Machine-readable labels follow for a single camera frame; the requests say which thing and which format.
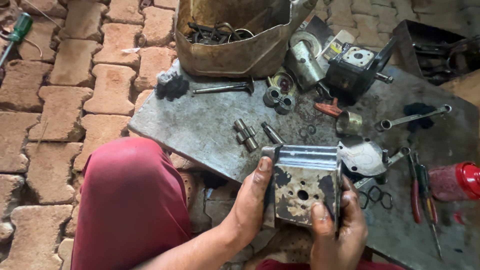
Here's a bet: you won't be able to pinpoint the person's right hand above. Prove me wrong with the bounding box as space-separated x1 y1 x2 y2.
310 175 369 270

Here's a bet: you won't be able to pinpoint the person's left hand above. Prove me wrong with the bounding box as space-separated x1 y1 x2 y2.
224 156 274 247

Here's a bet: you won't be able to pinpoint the grey metal pump housing block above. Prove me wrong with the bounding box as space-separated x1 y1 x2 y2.
261 144 343 228

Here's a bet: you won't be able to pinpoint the black rubber o-rings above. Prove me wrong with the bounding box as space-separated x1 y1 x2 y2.
357 185 394 211

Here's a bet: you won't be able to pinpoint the steel gear shaft pair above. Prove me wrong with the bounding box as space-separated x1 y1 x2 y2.
233 118 260 153

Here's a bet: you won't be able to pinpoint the slim steel shaft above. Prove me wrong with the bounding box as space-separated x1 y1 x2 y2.
260 121 286 145

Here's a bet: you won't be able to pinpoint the grey metal work plate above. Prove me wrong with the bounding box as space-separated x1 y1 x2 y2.
127 58 480 270

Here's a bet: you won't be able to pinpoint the grey metal cover plate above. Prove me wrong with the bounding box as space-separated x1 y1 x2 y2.
337 136 389 178

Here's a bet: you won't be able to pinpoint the small metal washer rings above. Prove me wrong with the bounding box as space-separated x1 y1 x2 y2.
298 123 318 138

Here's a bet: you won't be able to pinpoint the round metal bushing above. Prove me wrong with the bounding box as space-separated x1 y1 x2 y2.
262 86 283 108
275 94 297 115

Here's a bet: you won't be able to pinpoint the steel engine valve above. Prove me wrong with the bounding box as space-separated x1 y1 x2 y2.
192 77 255 95

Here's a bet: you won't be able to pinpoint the person's maroon trousers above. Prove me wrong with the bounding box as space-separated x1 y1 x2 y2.
70 136 193 270

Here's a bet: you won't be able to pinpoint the brass coloured metal sleeve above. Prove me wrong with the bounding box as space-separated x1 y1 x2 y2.
335 110 364 136

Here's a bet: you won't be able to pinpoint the round red yellow gasket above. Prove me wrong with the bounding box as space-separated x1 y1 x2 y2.
271 71 296 95

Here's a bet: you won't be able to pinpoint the red capped bottle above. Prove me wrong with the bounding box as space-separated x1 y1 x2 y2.
428 161 480 202

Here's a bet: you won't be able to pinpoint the black greasy rag clump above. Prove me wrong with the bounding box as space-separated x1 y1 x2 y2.
155 71 190 101

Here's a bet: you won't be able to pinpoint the steel box spanner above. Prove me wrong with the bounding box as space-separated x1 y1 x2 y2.
374 104 453 133

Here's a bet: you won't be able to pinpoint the grey metal cylinder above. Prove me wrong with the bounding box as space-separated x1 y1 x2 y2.
290 39 327 91

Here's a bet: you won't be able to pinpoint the rusty metal tin container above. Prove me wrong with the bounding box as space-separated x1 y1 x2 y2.
175 0 319 78

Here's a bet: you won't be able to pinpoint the black hydraulic pump body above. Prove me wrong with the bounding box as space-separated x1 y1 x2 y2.
325 37 397 104

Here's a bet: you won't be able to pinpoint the small cardboard box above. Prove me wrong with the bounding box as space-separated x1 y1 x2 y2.
321 29 356 61

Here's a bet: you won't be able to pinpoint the dark metal tool box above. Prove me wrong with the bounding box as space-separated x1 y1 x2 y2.
391 19 480 86

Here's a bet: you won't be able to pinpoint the red handled pliers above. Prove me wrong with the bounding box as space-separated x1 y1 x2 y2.
406 151 425 225

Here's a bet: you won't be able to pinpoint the steel ring spanner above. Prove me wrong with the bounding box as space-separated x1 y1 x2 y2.
353 146 412 189

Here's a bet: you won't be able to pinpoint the green handled screwdriver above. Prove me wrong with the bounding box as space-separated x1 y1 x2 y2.
0 12 34 69

